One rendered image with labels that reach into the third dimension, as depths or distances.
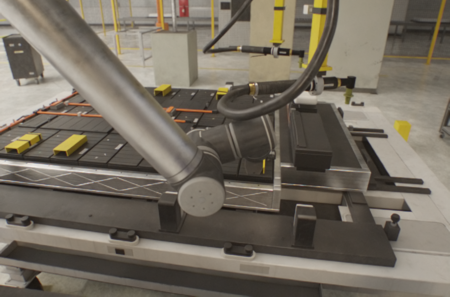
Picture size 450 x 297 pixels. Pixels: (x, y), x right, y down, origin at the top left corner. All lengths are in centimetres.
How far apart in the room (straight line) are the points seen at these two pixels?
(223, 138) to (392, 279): 74
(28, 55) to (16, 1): 658
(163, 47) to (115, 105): 539
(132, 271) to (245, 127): 116
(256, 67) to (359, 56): 187
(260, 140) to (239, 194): 44
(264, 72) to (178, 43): 174
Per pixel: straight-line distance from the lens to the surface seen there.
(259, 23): 577
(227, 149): 79
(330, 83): 119
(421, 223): 147
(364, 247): 120
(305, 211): 106
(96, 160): 143
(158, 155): 62
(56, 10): 60
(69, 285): 232
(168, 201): 109
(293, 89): 72
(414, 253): 132
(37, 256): 202
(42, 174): 153
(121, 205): 134
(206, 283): 164
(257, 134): 79
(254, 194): 119
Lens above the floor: 167
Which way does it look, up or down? 24 degrees down
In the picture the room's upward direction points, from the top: straight up
